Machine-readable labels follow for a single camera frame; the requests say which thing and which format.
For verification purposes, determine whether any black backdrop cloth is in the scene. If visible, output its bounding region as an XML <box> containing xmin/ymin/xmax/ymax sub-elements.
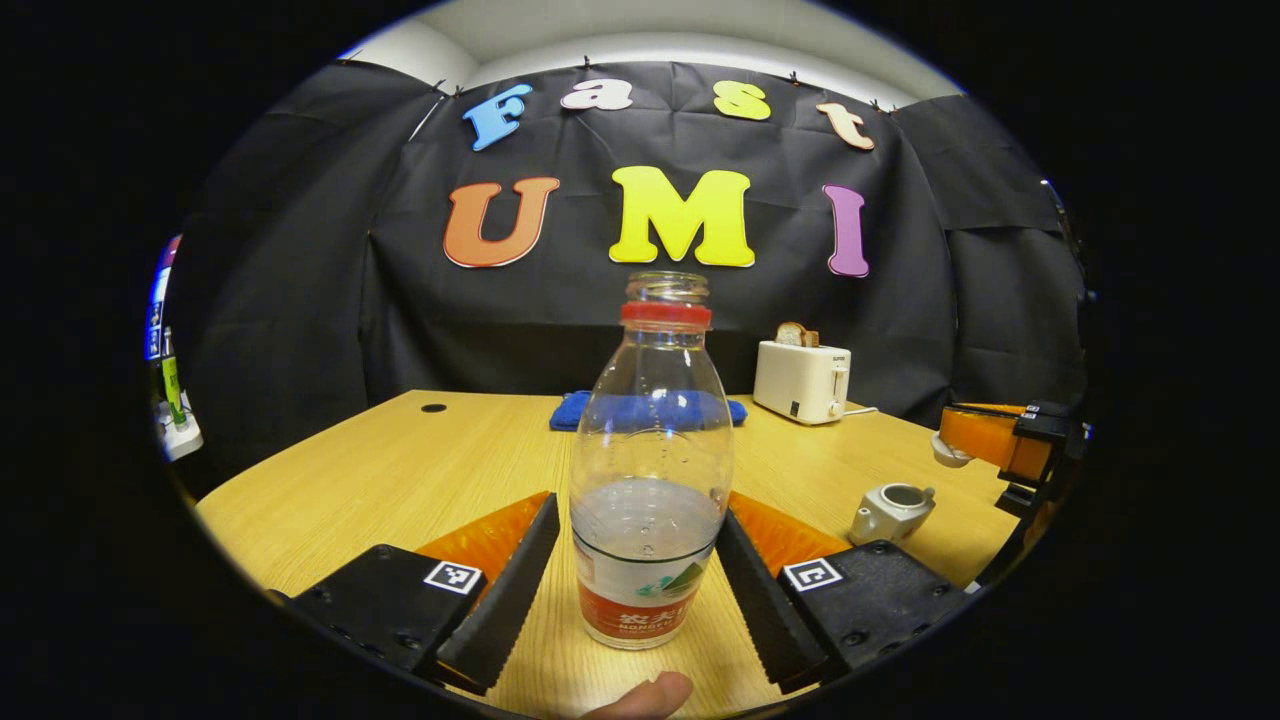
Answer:
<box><xmin>185</xmin><ymin>60</ymin><xmax>1091</xmax><ymax>501</ymax></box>

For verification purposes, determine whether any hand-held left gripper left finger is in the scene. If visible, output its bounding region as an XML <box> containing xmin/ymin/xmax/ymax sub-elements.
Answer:
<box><xmin>283</xmin><ymin>492</ymin><xmax>561</xmax><ymax>696</ymax></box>

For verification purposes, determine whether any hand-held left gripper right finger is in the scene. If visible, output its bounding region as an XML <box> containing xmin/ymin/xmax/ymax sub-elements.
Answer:
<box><xmin>715</xmin><ymin>490</ymin><xmax>976</xmax><ymax>693</ymax></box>

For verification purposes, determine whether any wall screen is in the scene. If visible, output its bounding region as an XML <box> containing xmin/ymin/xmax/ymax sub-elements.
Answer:
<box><xmin>145</xmin><ymin>235</ymin><xmax>183</xmax><ymax>361</ymax></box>

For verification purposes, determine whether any white toaster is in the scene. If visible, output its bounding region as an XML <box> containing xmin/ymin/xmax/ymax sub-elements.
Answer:
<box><xmin>752</xmin><ymin>340</ymin><xmax>852</xmax><ymax>426</ymax></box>

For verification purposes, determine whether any white ceramic teacup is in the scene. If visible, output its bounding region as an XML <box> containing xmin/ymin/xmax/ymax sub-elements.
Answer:
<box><xmin>848</xmin><ymin>483</ymin><xmax>938</xmax><ymax>546</ymax></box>

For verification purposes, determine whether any blue towel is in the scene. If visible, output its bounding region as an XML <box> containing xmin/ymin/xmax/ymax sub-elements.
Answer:
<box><xmin>548</xmin><ymin>390</ymin><xmax>749</xmax><ymax>433</ymax></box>

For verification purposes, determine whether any clear plastic water bottle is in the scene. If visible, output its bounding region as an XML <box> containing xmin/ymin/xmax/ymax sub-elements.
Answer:
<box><xmin>568</xmin><ymin>270</ymin><xmax>736</xmax><ymax>651</ymax></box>

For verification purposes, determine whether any white plastic box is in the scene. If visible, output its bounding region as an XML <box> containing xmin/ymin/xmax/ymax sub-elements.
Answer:
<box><xmin>155</xmin><ymin>395</ymin><xmax>204</xmax><ymax>463</ymax></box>

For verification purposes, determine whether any green bottle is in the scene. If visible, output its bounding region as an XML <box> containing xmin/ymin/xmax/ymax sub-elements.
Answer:
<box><xmin>160</xmin><ymin>327</ymin><xmax>189</xmax><ymax>431</ymax></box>

